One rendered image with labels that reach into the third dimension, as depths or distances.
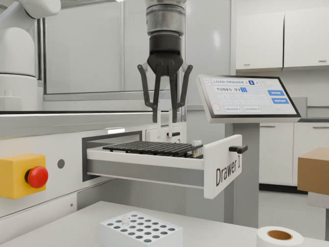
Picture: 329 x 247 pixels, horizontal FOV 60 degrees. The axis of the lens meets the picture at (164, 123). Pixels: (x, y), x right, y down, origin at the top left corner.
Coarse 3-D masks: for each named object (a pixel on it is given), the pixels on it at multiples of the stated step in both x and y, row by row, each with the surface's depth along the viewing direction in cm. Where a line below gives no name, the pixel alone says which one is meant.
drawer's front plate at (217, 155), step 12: (216, 144) 60; (228, 144) 68; (240, 144) 81; (204, 156) 58; (216, 156) 59; (228, 156) 68; (240, 156) 81; (204, 168) 58; (216, 168) 60; (228, 168) 69; (240, 168) 81; (204, 180) 58; (228, 180) 69; (204, 192) 58; (216, 192) 60
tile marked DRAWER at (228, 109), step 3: (225, 105) 147; (225, 108) 146; (228, 108) 146; (231, 108) 146; (234, 108) 147; (237, 108) 147; (240, 108) 148; (228, 111) 145; (231, 111) 145; (234, 111) 146; (237, 111) 146; (240, 111) 146
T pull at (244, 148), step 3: (231, 147) 68; (234, 147) 68; (237, 147) 68; (240, 147) 67; (243, 147) 67; (246, 147) 70; (231, 150) 68; (234, 150) 68; (237, 150) 65; (240, 150) 65; (243, 150) 66; (240, 153) 65
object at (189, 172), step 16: (96, 160) 72; (112, 160) 70; (128, 160) 68; (144, 160) 66; (160, 160) 64; (176, 160) 62; (192, 160) 61; (112, 176) 70; (128, 176) 68; (144, 176) 66; (160, 176) 64; (176, 176) 62; (192, 176) 60
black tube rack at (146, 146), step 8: (120, 144) 83; (128, 144) 82; (136, 144) 83; (144, 144) 82; (152, 144) 82; (160, 144) 82; (168, 144) 82; (176, 144) 82; (184, 144) 82; (128, 152) 86; (136, 152) 87; (144, 152) 86; (152, 152) 69; (160, 152) 68; (168, 152) 67
